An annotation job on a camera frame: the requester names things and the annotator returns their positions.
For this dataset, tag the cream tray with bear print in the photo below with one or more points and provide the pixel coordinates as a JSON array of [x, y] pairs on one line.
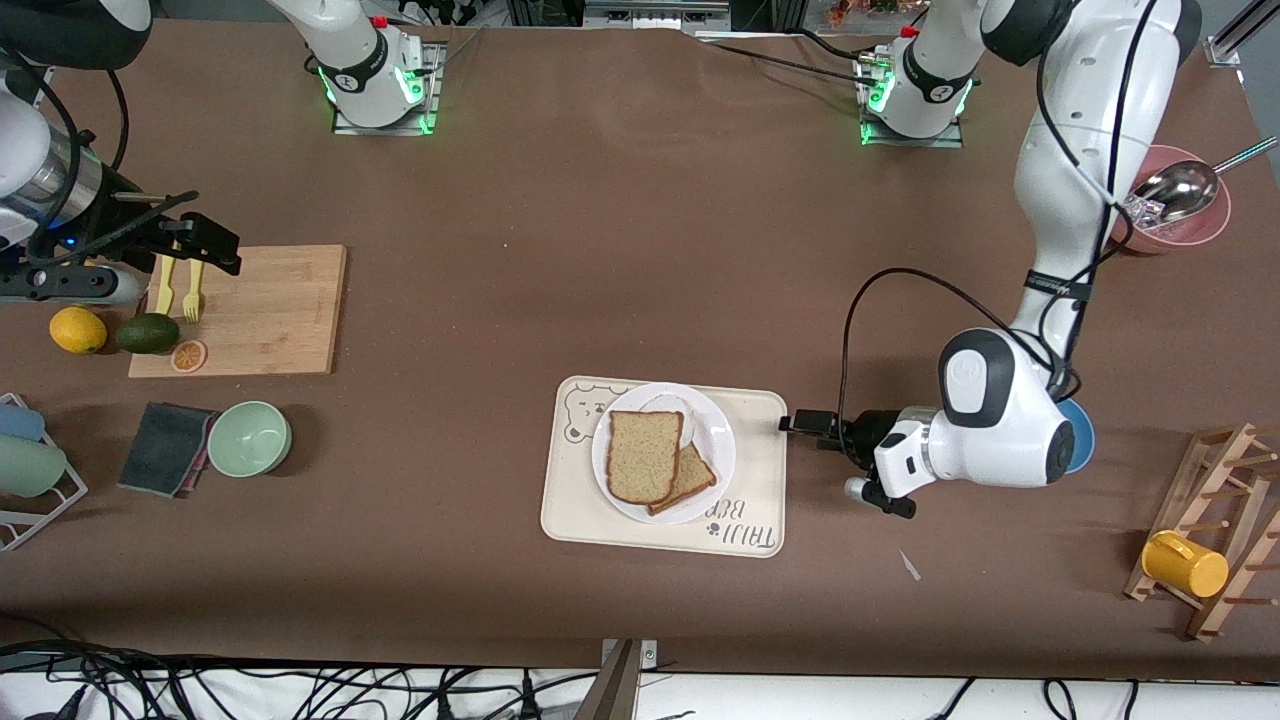
[[760, 480]]

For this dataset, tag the pale green bowl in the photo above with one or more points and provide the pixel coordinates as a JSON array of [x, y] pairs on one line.
[[249, 439]]

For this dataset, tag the yellow lemon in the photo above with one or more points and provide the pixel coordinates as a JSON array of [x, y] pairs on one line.
[[78, 331]]

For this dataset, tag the yellow plastic fork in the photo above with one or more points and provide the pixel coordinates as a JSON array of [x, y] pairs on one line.
[[192, 300]]

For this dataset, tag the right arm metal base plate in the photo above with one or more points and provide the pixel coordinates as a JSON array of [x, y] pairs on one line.
[[430, 90]]

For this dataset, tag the pale blue cup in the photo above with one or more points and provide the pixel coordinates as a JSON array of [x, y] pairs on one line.
[[20, 421]]

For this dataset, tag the metal scoop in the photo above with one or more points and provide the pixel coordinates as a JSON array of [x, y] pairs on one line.
[[1180, 190]]

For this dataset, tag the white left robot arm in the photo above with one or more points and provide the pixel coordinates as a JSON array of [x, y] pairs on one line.
[[1000, 440]]

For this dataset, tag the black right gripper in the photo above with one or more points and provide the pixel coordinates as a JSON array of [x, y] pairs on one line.
[[128, 236]]

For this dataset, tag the toy fried egg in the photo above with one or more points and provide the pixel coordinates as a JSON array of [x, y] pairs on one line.
[[668, 403]]

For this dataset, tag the dark grey folded cloth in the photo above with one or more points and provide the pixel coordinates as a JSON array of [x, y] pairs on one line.
[[165, 450]]

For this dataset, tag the toy orange slice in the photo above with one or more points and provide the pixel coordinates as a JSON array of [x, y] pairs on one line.
[[189, 356]]

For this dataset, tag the white round plate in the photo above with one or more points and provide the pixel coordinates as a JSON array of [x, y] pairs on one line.
[[718, 450]]

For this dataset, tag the pink bowl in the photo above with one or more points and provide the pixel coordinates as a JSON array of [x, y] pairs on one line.
[[1180, 235]]

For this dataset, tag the wooden mug rack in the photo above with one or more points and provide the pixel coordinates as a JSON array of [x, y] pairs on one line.
[[1240, 470]]

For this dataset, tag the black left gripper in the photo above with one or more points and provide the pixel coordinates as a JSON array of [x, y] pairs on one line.
[[868, 432]]

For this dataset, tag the wooden cutting board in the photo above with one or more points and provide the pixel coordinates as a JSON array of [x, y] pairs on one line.
[[270, 310]]

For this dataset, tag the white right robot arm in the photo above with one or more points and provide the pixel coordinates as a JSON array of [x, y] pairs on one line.
[[365, 80]]

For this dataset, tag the dark green avocado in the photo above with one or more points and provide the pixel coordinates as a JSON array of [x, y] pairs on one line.
[[148, 334]]

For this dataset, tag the white paper scrap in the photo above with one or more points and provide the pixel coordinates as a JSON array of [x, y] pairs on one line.
[[910, 566]]

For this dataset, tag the blue bowl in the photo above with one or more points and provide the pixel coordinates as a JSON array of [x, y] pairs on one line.
[[1084, 440]]

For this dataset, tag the grey metal bracket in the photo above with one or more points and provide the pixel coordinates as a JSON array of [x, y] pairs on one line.
[[628, 655]]

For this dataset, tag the yellow mug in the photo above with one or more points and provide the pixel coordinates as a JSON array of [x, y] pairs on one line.
[[1185, 565]]

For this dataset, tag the aluminium corner profile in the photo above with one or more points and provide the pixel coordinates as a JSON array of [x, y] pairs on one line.
[[1232, 40]]

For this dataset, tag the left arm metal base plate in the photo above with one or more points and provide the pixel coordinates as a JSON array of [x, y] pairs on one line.
[[900, 142]]

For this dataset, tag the bread slice under egg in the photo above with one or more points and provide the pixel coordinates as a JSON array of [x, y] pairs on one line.
[[698, 475]]

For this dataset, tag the yellow plastic knife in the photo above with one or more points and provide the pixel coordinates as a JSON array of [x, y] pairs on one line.
[[164, 292]]

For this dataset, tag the pale green cup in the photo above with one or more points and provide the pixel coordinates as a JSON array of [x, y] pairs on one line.
[[30, 467]]

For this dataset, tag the bread slice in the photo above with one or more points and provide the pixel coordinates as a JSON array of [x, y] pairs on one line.
[[645, 458], [698, 475]]

